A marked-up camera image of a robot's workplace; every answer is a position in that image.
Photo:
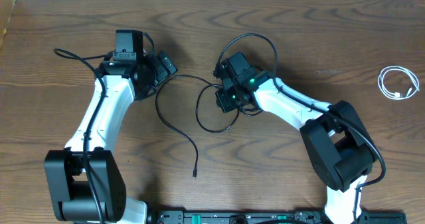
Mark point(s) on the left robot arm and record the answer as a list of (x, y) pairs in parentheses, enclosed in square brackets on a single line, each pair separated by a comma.
[(83, 178)]

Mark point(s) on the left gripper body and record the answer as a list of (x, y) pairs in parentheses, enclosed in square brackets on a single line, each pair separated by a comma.
[(156, 72)]

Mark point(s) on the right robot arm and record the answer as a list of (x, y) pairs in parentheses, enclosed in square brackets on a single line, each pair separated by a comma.
[(339, 148)]

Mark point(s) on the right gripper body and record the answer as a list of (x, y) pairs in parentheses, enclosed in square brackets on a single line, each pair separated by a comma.
[(228, 99)]

